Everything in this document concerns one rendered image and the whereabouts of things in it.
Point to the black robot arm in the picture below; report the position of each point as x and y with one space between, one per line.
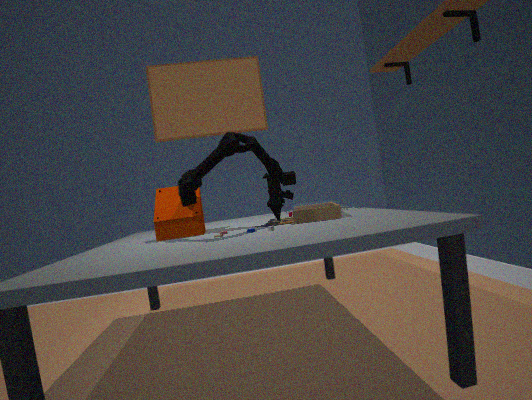
229 144

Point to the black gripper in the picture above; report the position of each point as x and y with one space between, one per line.
275 203

